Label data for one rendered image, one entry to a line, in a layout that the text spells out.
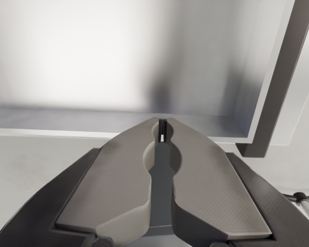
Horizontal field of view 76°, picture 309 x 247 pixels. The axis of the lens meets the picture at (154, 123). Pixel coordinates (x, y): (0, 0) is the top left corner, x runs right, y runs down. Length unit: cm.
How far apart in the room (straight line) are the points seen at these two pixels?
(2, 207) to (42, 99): 195
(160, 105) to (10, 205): 195
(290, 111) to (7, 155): 162
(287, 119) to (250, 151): 4
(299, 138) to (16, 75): 141
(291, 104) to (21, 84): 21
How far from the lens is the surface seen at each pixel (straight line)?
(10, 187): 189
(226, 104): 17
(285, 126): 20
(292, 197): 157
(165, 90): 15
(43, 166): 159
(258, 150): 17
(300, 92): 19
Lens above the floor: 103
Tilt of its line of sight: 62 degrees down
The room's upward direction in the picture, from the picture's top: 174 degrees counter-clockwise
